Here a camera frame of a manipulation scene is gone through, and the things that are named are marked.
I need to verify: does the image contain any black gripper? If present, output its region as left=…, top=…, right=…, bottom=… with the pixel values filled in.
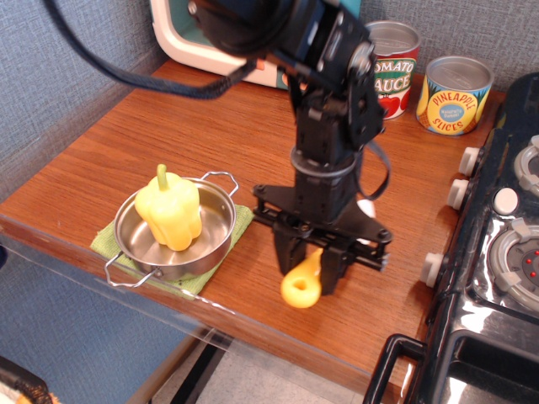
left=253, top=170, right=392, bottom=295

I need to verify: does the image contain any yellow handled toy knife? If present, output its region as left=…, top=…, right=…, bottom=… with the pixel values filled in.
left=280, top=247, right=323, bottom=309

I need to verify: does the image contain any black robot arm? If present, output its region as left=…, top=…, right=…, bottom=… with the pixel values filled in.
left=189, top=1, right=392, bottom=295

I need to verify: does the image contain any white stove knob bottom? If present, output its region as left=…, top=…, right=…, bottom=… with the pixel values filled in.
left=419, top=252, right=444, bottom=288

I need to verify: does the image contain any white stove knob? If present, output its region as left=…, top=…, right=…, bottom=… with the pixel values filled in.
left=459, top=147, right=481, bottom=177
left=419, top=252, right=444, bottom=288
left=446, top=179, right=469, bottom=210

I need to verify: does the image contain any white stove knob middle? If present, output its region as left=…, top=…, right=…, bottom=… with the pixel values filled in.
left=446, top=179, right=469, bottom=210

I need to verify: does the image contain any white stove knob top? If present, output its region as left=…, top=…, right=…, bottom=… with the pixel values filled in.
left=459, top=147, right=481, bottom=177

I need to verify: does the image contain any black toy stove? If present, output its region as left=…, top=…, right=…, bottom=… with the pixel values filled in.
left=364, top=73, right=538, bottom=403

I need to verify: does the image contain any yellow toy bell pepper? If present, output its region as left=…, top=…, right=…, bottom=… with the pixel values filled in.
left=135, top=163, right=202, bottom=252

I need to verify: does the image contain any small steel pan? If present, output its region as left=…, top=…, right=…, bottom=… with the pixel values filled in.
left=104, top=165, right=239, bottom=288

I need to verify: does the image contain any green cloth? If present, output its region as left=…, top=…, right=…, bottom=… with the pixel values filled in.
left=90, top=205, right=253, bottom=300

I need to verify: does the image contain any pineapple slices can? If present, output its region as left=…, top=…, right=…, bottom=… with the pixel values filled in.
left=416, top=56, right=494, bottom=136

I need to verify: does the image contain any tomato sauce can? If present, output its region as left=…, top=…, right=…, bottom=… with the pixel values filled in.
left=366, top=20, right=421, bottom=120

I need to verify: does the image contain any toy microwave oven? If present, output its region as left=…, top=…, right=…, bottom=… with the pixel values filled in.
left=149, top=0, right=361, bottom=89

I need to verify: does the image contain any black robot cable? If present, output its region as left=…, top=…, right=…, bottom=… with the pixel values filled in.
left=41, top=0, right=392, bottom=201

